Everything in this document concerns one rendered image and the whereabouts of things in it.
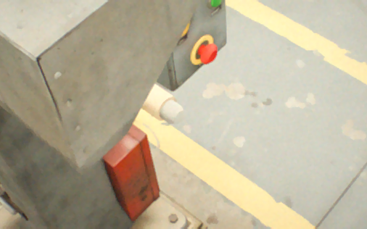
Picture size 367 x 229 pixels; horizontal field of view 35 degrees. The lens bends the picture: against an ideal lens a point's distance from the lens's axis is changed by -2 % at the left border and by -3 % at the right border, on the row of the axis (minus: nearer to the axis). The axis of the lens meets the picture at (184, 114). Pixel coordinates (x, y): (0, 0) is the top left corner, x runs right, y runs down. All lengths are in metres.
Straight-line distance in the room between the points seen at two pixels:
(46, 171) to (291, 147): 1.10
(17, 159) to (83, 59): 0.78
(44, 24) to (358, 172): 1.80
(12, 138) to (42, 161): 0.13
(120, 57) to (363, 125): 1.83
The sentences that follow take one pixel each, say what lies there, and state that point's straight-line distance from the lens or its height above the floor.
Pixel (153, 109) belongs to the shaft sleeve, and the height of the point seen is 1.26.
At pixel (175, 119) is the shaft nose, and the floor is 1.25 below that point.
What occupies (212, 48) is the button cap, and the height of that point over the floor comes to 0.99.
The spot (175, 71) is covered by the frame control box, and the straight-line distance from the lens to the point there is 1.06.
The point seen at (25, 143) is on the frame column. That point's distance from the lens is 1.16.
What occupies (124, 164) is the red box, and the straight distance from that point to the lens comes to 1.42.
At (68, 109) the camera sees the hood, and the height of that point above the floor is 1.46.
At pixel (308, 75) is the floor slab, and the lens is 2.33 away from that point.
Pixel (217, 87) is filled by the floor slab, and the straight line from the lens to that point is 2.28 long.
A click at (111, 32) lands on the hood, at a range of 0.41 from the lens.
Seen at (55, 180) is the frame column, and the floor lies 0.71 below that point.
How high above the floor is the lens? 1.79
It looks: 54 degrees down
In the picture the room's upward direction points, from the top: 7 degrees counter-clockwise
